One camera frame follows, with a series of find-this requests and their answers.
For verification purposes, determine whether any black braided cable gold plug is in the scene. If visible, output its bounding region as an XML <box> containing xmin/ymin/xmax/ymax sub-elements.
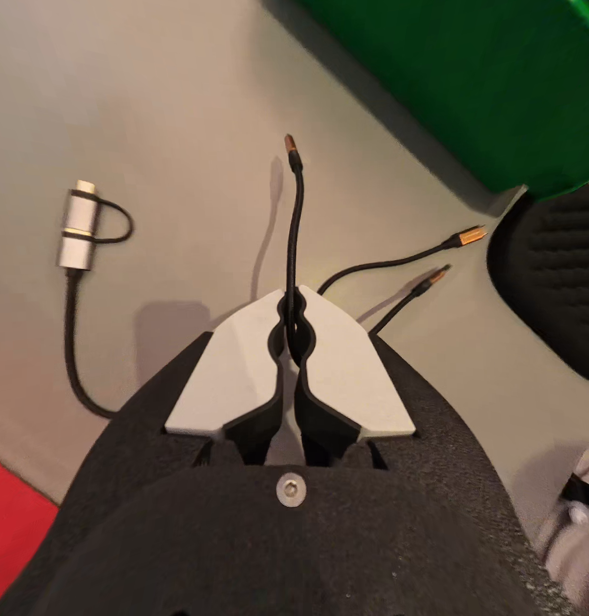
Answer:
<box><xmin>317</xmin><ymin>224</ymin><xmax>489</xmax><ymax>295</ymax></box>
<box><xmin>369</xmin><ymin>264</ymin><xmax>453</xmax><ymax>335</ymax></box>

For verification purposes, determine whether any black office chair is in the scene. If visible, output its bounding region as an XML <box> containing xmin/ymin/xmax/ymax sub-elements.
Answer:
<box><xmin>486</xmin><ymin>180</ymin><xmax>589</xmax><ymax>386</ymax></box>

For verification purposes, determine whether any green plastic bin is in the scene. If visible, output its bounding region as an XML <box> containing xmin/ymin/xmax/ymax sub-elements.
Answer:
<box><xmin>294</xmin><ymin>0</ymin><xmax>589</xmax><ymax>203</ymax></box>

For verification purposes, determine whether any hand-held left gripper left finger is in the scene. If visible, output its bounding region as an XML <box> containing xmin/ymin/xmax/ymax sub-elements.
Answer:
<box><xmin>164</xmin><ymin>289</ymin><xmax>286</xmax><ymax>465</ymax></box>

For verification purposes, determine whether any black braided cable brown plug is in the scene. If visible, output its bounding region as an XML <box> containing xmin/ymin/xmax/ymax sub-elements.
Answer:
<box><xmin>282</xmin><ymin>134</ymin><xmax>307</xmax><ymax>366</ymax></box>

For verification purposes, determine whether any red plastic bin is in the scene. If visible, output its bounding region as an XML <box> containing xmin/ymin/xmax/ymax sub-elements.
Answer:
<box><xmin>0</xmin><ymin>452</ymin><xmax>59</xmax><ymax>616</ymax></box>

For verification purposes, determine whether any black cable grey plug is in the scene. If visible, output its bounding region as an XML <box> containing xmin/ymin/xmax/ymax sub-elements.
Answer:
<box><xmin>56</xmin><ymin>179</ymin><xmax>135</xmax><ymax>420</ymax></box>

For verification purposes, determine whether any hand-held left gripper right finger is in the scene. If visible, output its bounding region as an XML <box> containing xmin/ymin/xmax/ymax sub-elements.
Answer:
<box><xmin>294</xmin><ymin>285</ymin><xmax>416</xmax><ymax>465</ymax></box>

